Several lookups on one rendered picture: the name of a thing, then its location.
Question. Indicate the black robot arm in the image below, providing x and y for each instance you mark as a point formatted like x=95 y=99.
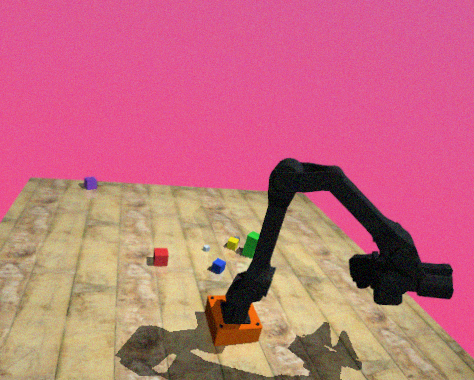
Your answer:
x=402 y=272

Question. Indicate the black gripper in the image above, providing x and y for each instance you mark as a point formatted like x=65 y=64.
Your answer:
x=382 y=298

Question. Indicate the small purple block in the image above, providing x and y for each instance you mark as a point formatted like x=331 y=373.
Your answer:
x=90 y=182

